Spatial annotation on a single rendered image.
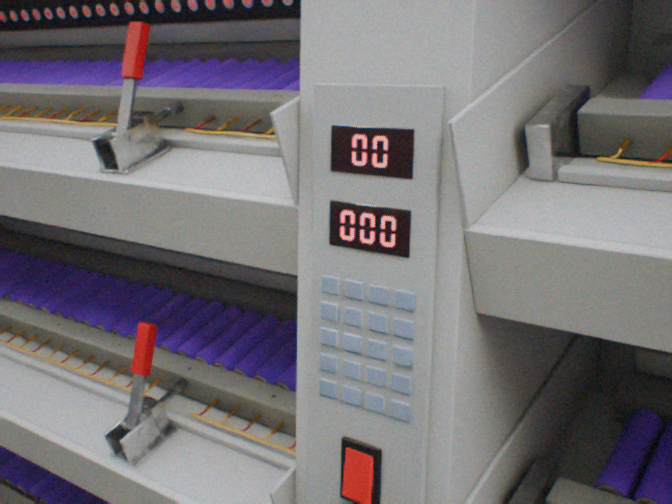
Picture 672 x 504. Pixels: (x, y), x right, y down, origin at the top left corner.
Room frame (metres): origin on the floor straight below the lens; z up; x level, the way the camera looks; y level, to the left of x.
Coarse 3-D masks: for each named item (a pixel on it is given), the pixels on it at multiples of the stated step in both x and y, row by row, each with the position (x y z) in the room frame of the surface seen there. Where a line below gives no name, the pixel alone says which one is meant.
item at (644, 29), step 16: (640, 0) 0.50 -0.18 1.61; (656, 0) 0.49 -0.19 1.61; (640, 16) 0.50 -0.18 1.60; (656, 16) 0.49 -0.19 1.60; (640, 32) 0.50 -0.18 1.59; (656, 32) 0.49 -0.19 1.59; (640, 48) 0.50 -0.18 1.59; (640, 64) 0.50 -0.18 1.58; (128, 256) 0.80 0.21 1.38; (272, 288) 0.68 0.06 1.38; (608, 352) 0.50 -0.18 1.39; (624, 352) 0.49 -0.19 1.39; (608, 368) 0.50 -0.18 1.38; (624, 368) 0.49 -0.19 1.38; (608, 384) 0.50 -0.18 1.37
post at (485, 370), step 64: (320, 0) 0.39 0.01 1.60; (384, 0) 0.37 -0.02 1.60; (448, 0) 0.35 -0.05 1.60; (512, 0) 0.37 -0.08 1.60; (576, 0) 0.43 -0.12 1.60; (320, 64) 0.39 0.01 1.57; (384, 64) 0.37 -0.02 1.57; (448, 64) 0.35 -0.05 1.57; (512, 64) 0.37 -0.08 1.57; (448, 192) 0.35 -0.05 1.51; (448, 256) 0.35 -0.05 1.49; (448, 320) 0.34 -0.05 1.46; (512, 320) 0.39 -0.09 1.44; (448, 384) 0.34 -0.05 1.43; (512, 384) 0.39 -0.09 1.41; (448, 448) 0.34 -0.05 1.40
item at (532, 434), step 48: (576, 336) 0.46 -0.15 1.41; (576, 384) 0.46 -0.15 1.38; (624, 384) 0.45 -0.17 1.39; (528, 432) 0.41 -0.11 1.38; (576, 432) 0.45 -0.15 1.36; (624, 432) 0.42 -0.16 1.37; (480, 480) 0.37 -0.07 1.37; (528, 480) 0.39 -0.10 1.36; (576, 480) 0.41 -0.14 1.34; (624, 480) 0.39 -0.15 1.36
